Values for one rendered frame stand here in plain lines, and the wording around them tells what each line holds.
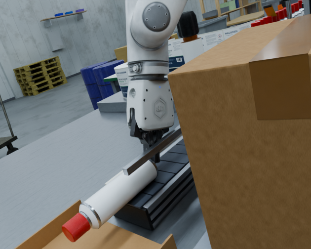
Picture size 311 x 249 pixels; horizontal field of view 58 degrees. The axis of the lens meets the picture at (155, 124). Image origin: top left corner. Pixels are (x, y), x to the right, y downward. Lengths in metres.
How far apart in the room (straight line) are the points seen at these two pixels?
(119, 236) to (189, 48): 0.82
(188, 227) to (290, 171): 0.26
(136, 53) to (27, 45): 10.77
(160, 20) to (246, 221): 0.33
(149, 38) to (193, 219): 0.33
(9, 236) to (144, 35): 0.52
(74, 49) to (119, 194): 11.76
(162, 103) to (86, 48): 12.00
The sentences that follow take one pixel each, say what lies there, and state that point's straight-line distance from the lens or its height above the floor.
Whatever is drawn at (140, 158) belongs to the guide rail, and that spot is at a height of 0.96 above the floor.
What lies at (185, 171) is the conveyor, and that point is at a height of 0.88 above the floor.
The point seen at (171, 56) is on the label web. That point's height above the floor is 0.98.
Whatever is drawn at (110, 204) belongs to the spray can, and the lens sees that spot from 0.51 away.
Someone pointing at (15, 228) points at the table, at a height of 0.83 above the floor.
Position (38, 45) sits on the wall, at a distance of 11.47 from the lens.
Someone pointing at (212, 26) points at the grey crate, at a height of 0.97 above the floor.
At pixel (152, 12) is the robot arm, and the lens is 0.49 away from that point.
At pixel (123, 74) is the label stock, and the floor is 0.99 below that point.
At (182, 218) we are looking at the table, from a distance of 0.56.
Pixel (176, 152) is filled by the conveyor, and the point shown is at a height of 0.88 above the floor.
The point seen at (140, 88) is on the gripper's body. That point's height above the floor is 1.07.
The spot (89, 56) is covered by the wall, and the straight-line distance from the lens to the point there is 12.56.
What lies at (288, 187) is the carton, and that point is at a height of 0.98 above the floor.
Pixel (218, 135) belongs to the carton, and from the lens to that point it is 0.33.
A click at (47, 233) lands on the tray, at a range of 0.63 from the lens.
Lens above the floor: 1.18
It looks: 20 degrees down
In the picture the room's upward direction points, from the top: 16 degrees counter-clockwise
